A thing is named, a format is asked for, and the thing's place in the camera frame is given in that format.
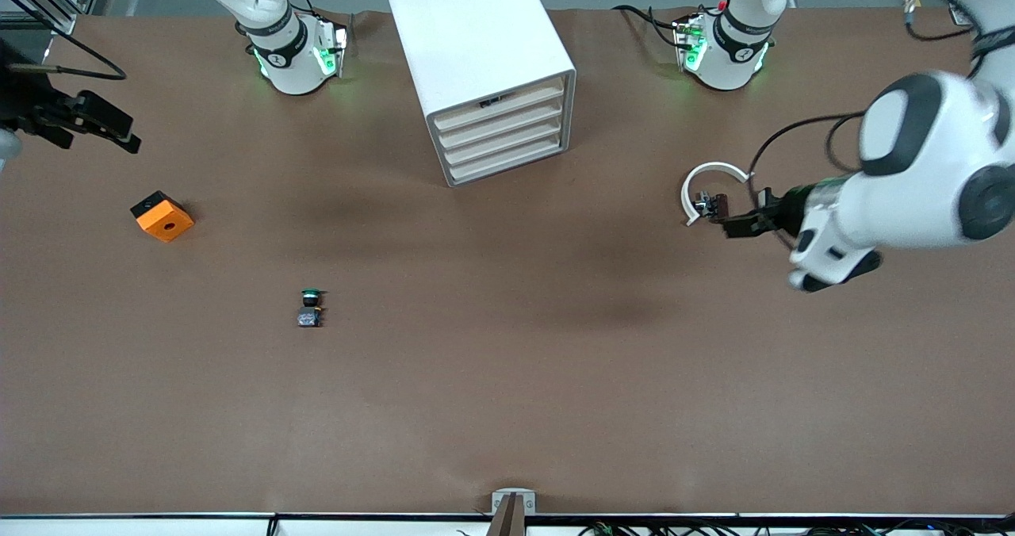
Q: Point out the green push button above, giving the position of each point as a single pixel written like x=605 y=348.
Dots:
x=309 y=318

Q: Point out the dark brown small connector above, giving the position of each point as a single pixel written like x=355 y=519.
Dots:
x=719 y=207

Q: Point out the small black clip part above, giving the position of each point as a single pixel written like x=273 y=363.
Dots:
x=765 y=199

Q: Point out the white table edge rail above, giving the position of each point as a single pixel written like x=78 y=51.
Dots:
x=158 y=526

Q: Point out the orange and black block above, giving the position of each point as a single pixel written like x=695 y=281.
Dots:
x=166 y=223

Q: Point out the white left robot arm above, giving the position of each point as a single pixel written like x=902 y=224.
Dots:
x=920 y=171

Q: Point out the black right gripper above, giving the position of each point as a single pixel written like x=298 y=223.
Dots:
x=24 y=100

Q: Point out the brown table cover sheet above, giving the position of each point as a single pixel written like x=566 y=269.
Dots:
x=507 y=377

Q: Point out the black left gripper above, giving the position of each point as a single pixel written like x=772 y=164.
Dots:
x=787 y=209

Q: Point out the grey metal edge bracket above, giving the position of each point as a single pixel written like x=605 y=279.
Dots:
x=514 y=495

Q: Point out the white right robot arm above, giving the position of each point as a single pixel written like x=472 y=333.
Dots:
x=285 y=60

